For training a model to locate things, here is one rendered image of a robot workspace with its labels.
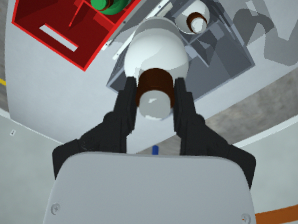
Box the grey crate with dividers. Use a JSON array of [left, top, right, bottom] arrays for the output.
[[106, 0, 255, 102]]

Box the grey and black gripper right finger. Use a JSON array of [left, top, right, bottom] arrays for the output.
[[173, 77, 256, 190]]

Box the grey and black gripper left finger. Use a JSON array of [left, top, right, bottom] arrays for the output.
[[52, 76, 137, 180]]

